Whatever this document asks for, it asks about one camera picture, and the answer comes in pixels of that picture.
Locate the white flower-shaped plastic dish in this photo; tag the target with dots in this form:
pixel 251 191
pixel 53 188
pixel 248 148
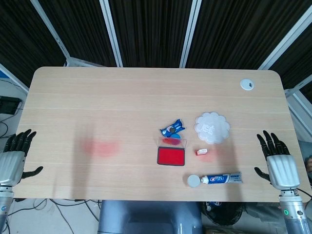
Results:
pixel 212 128

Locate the white round jar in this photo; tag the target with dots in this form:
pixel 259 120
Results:
pixel 194 181

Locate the red ink pad box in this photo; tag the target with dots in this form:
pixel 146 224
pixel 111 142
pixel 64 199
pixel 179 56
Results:
pixel 170 157

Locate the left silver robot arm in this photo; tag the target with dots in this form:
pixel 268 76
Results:
pixel 5 202

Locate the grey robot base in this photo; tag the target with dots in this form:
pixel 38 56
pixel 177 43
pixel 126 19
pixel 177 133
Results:
pixel 146 217

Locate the white partition frame post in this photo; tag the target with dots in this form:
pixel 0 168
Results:
pixel 112 34
pixel 299 107
pixel 191 31
pixel 50 29
pixel 285 41
pixel 13 78

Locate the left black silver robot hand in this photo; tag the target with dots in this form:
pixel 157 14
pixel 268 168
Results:
pixel 12 163

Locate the small red white eraser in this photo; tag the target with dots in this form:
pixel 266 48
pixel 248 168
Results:
pixel 201 152

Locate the blue cookie packet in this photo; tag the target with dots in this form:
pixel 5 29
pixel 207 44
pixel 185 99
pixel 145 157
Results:
pixel 171 128

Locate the black box device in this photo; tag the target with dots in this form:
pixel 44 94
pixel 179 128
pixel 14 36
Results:
pixel 8 104

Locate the black mesh bin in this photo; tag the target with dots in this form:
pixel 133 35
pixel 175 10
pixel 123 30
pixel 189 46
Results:
pixel 226 214

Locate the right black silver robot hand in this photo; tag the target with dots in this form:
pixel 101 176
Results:
pixel 282 170

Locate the blue white toothpaste tube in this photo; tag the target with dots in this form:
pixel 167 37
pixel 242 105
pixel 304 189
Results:
pixel 224 178

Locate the blue round disc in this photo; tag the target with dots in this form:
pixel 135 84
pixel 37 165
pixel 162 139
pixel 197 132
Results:
pixel 177 136

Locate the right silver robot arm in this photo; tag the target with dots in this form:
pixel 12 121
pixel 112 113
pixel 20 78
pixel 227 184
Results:
pixel 292 214

